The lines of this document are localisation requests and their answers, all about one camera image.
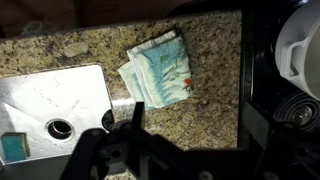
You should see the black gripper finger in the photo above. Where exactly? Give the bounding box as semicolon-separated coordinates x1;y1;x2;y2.
132;102;145;128

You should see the folded blue white dish towel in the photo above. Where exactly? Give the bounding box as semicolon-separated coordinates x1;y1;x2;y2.
118;30;192;110

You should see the stainless steel sink basin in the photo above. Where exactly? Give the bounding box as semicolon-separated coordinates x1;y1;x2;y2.
0;65;111;161

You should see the blue green sponge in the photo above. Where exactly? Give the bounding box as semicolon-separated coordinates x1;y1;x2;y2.
1;132;30;162

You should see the black stove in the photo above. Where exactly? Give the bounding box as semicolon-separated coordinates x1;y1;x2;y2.
231;0;320;180

